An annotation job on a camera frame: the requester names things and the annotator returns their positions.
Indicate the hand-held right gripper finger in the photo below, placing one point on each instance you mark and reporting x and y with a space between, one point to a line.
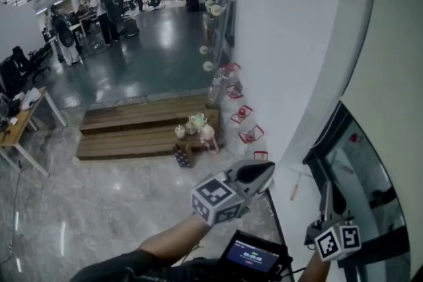
326 204
343 213

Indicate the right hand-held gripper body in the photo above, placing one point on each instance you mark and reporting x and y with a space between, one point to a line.
337 241

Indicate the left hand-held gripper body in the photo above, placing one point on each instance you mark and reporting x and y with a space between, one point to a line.
215 201

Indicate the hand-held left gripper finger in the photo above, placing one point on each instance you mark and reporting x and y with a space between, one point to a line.
238 166
262 186

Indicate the white roller window blind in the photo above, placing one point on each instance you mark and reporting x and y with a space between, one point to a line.
396 76

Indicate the person's right forearm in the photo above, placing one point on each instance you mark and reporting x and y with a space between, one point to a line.
319 269

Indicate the person's left forearm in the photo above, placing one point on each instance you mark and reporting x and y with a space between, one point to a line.
172 241

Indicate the pink drink cup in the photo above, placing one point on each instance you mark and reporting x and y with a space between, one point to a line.
207 132

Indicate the black framed window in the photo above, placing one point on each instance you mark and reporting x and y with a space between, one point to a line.
357 168

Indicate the brown paper bag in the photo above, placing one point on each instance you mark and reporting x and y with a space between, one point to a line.
212 115

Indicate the clear plastic cup with straw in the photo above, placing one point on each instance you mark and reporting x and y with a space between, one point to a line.
191 128

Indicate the teal topped drink cup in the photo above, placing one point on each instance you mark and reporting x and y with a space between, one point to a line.
198 119

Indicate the black chest-mounted display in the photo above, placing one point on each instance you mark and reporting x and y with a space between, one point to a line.
251 257

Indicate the cream drink cup with straw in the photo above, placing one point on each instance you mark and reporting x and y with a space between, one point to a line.
180 132

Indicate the wooden step platform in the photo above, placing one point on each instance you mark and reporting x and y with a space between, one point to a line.
138 128

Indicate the person's grey shirt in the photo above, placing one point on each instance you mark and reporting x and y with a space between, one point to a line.
115 267

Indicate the grey metal cart with casters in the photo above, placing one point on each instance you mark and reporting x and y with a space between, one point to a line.
224 26

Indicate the black rolling suitcase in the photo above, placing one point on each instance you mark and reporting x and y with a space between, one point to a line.
131 28

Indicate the wooden table white legs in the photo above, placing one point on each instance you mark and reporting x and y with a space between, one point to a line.
20 128

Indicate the white cloth bundle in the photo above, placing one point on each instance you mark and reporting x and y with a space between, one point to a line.
31 98

